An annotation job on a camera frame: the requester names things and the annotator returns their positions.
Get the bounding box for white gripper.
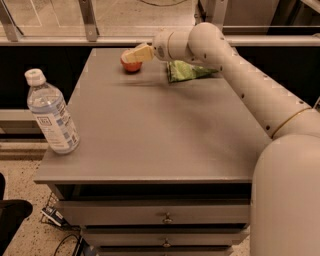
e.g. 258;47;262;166
123;31;172;63

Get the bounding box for red apple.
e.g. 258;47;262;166
120;50;142;73

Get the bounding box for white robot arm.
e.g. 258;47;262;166
121;22;320;256

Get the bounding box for clear plastic water bottle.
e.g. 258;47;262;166
25;68;80;154

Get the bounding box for green chip bag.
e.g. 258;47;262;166
167;60;217;83

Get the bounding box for grey drawer cabinet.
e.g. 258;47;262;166
35;48;269;256

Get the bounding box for top drawer brass knob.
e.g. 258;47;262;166
162;213;173;224

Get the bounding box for drawer brass knob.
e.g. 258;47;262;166
162;238;172;248
162;213;173;224

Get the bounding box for small device on floor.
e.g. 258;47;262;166
41;206;65;227

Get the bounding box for metal railing frame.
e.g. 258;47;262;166
0;0;320;47

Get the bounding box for black floor cable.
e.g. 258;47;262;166
53;233;84;256

